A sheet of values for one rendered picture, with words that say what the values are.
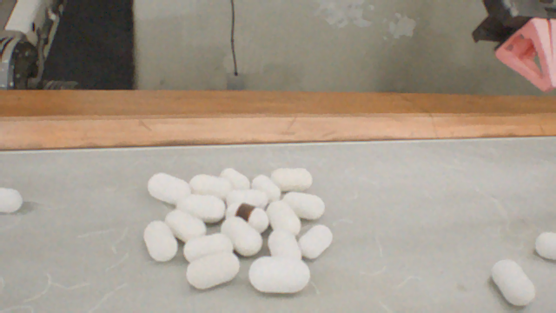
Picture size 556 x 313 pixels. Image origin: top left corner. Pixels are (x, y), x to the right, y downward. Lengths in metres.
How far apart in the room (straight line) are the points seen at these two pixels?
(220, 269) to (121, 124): 0.23
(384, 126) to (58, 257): 0.38
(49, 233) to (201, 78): 2.12
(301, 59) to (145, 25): 0.87
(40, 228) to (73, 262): 0.05
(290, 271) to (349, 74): 2.47
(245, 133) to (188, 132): 0.06
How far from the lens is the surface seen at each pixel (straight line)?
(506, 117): 0.67
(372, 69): 2.78
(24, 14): 0.75
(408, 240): 0.36
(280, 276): 0.27
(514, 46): 0.61
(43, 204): 0.38
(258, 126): 0.48
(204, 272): 0.27
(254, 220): 0.32
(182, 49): 2.38
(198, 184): 0.36
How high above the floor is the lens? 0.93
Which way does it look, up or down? 25 degrees down
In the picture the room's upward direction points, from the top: 7 degrees clockwise
